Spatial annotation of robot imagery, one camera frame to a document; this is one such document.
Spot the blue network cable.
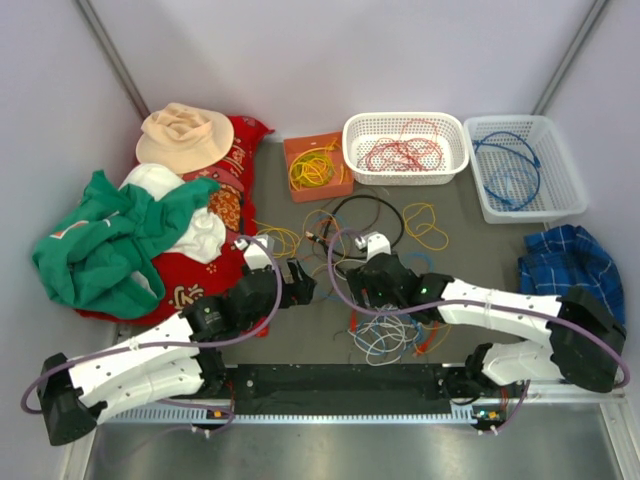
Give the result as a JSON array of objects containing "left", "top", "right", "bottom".
[
  {"left": 472, "top": 142, "right": 539, "bottom": 212},
  {"left": 473, "top": 130, "right": 544, "bottom": 201}
]

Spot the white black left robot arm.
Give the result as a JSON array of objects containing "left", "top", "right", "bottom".
[{"left": 37, "top": 259, "right": 317, "bottom": 446}]

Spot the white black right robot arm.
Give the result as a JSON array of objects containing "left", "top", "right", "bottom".
[{"left": 345, "top": 253, "right": 626, "bottom": 396}]

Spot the white garment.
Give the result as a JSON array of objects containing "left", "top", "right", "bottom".
[{"left": 121, "top": 163, "right": 226, "bottom": 264}]

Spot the red patterned cloth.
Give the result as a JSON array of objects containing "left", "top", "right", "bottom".
[{"left": 74, "top": 115, "right": 276, "bottom": 340}]

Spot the orange cardboard box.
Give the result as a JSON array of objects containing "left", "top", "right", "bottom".
[{"left": 284, "top": 131, "right": 354, "bottom": 203}]

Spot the blue plaid cloth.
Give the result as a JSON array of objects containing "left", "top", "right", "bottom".
[{"left": 518, "top": 224, "right": 626, "bottom": 324}]

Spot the white empty perforated basket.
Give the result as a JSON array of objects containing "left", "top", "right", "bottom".
[{"left": 463, "top": 115, "right": 588, "bottom": 224}]

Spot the beige bucket hat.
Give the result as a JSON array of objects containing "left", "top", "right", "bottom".
[{"left": 135, "top": 102, "right": 235, "bottom": 175}]

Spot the green garment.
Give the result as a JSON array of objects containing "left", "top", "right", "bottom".
[{"left": 32, "top": 171, "right": 219, "bottom": 320}]

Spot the orange red cable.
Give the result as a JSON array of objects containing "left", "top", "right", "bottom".
[{"left": 347, "top": 309, "right": 441, "bottom": 357}]

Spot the light blue thin cable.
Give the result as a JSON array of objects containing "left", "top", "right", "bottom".
[{"left": 304, "top": 214, "right": 434, "bottom": 356}]

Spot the white thin cable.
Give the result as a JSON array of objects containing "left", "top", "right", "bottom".
[{"left": 349, "top": 309, "right": 431, "bottom": 366}]

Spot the black thick cable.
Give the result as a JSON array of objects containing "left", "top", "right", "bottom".
[{"left": 312, "top": 195, "right": 406, "bottom": 266}]

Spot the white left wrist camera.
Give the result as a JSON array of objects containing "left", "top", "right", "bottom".
[{"left": 234, "top": 234, "right": 275, "bottom": 271}]

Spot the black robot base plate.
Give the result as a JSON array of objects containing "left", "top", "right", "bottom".
[{"left": 199, "top": 363, "right": 526, "bottom": 416}]

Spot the yellow cable coil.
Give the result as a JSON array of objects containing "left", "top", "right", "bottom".
[{"left": 290, "top": 139, "right": 351, "bottom": 191}]

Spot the slotted cable duct rail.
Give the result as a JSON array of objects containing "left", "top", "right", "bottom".
[{"left": 109, "top": 403, "right": 504, "bottom": 425}]

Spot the white basket with red cable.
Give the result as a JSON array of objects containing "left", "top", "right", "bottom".
[{"left": 342, "top": 112, "right": 470, "bottom": 186}]

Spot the red thin cable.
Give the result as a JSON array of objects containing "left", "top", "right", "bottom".
[{"left": 367, "top": 117, "right": 446, "bottom": 172}]

